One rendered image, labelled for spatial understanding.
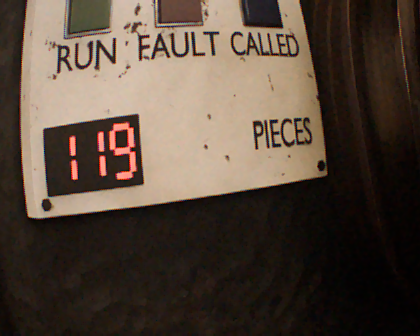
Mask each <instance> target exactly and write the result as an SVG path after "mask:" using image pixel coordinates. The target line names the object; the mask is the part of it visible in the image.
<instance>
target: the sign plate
mask: <svg viewBox="0 0 420 336"><path fill-rule="evenodd" d="M70 3H71V0H28V1H27V9H26V11H27V12H26V17H25V18H26V20H25V28H24V30H25V32H24V41H23V54H22V57H23V58H22V70H21V71H22V74H21V100H20V101H21V107H20V109H21V114H20V117H21V123H20V124H21V148H22V165H23V177H24V189H25V197H26V206H27V213H28V217H30V218H36V219H45V218H53V217H62V216H72V215H77V214H79V215H81V214H87V213H96V212H101V211H106V212H107V211H113V210H118V209H130V208H135V207H142V206H147V205H160V204H166V203H172V202H179V201H185V200H191V199H199V198H205V197H211V196H218V195H224V194H231V193H238V192H244V191H250V190H257V189H258V188H263V187H269V186H276V185H282V184H287V183H294V182H299V181H305V180H311V179H316V178H321V177H325V176H326V175H327V170H326V158H325V148H324V136H323V125H322V116H321V114H320V104H319V97H318V93H317V83H316V81H315V73H314V69H313V63H312V58H311V53H310V48H309V44H308V38H307V35H306V29H305V26H304V20H303V17H302V11H301V9H300V2H299V0H278V4H279V11H280V12H281V21H282V23H283V24H282V25H275V24H261V23H247V22H246V15H245V7H244V1H243V0H200V5H201V12H202V21H201V22H177V23H160V22H159V18H160V14H159V8H160V7H159V0H111V4H112V5H111V17H110V19H111V23H110V26H111V27H110V28H107V29H100V30H92V31H85V32H79V33H72V34H69V32H68V30H69V20H70V19H69V16H70V6H71V5H70ZM127 123H128V127H129V128H133V138H134V147H129V140H128V132H129V130H128V129H129V128H128V129H123V130H119V131H114V129H113V125H120V124H127ZM110 131H114V136H115V149H118V148H126V147H129V148H130V153H135V157H134V158H135V169H136V171H131V161H130V153H126V154H118V155H115V149H110V140H109V137H110ZM101 132H103V134H104V136H103V144H104V150H103V151H102V152H100V149H99V139H98V134H99V133H101ZM70 137H74V139H75V155H72V156H71V146H70ZM102 156H105V164H106V175H104V176H101V168H100V157H102ZM71 161H76V167H77V176H78V179H73V174H72V164H71ZM124 172H132V178H124V179H117V174H118V173H124Z"/></svg>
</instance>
